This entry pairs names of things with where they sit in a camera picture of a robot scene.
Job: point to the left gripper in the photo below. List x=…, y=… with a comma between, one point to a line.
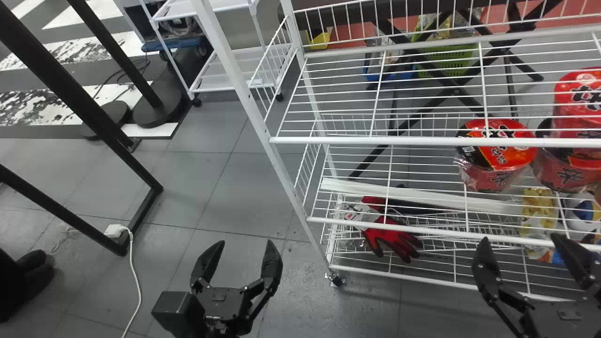
x=225, y=303

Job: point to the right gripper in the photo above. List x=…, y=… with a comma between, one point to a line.
x=568, y=319

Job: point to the yellow snack packet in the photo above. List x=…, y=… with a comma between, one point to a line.
x=539, y=218

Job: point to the white snack packet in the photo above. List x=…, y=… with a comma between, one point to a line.
x=582, y=211

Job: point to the red noodle cup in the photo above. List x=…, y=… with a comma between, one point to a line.
x=495, y=157
x=566, y=171
x=580, y=101

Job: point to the red gloves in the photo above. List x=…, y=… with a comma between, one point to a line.
x=389, y=237

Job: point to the white shelf trolley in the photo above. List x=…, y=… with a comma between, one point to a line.
x=235, y=70

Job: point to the person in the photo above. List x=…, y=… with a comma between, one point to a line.
x=23, y=281

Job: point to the green basket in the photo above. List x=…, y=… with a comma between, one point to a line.
x=446, y=58

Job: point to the yellow box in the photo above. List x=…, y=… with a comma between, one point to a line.
x=319, y=40

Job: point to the blue basket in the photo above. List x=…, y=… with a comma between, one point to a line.
x=389, y=74

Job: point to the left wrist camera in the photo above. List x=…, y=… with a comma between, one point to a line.
x=176, y=312

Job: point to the black post on round foot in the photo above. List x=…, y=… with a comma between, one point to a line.
x=155, y=101

